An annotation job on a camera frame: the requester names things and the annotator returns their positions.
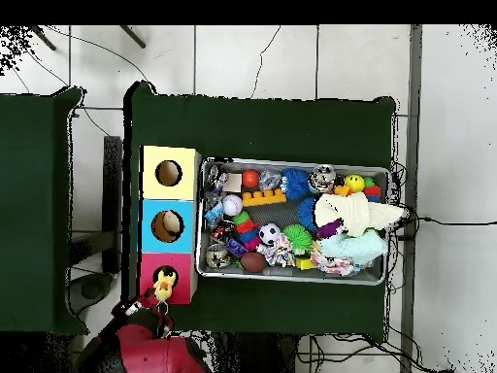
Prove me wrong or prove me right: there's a brown toy football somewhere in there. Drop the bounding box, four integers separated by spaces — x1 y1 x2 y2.
239 251 268 274

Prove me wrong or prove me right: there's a thin black cable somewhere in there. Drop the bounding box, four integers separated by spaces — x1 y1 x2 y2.
249 24 282 99
393 216 497 228

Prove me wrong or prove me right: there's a mint green knitted cloth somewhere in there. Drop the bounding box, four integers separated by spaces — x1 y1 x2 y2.
318 228 389 265

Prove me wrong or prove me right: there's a black upright panel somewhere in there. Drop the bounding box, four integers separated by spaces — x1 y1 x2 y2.
102 135 123 273

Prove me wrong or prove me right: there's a cream knitted cloth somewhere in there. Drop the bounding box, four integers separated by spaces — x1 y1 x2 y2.
313 191 407 238

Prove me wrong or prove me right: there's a blue spiky toy with eyes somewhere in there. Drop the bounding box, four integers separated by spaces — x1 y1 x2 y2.
280 167 311 201

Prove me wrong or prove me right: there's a shallow wire mesh bin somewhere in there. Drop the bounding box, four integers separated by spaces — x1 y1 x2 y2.
195 156 391 287

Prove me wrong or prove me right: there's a black stand leg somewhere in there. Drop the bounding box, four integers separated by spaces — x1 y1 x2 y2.
30 24 57 51
119 24 147 50

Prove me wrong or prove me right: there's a blue spiky ball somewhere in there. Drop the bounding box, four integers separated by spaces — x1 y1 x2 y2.
296 196 317 232

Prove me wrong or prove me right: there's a black and white soccer ball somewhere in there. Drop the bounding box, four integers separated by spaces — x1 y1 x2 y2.
258 222 282 246

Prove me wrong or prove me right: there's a long orange building brick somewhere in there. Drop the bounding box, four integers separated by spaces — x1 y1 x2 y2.
241 188 287 208

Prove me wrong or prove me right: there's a dark green tablecloth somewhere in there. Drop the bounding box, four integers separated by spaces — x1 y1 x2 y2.
120 81 397 343
0 85 89 336

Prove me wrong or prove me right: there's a bright green spiky ball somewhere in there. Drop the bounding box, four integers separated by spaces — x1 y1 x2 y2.
282 223 314 253

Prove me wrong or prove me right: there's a yellow ball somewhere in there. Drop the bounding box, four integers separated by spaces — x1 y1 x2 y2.
344 173 366 193

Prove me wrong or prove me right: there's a yellow duck plush toy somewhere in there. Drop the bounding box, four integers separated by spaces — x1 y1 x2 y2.
151 267 179 303

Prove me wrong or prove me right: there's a white baseball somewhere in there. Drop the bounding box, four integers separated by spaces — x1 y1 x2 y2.
221 193 244 217

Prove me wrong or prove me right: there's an orange ball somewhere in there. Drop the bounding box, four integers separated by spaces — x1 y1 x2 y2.
241 168 260 188

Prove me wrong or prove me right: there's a wooden box with three holes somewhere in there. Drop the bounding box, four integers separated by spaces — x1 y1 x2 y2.
135 144 203 306

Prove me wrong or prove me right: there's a grey stand base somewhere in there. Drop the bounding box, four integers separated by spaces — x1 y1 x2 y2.
68 271 116 316

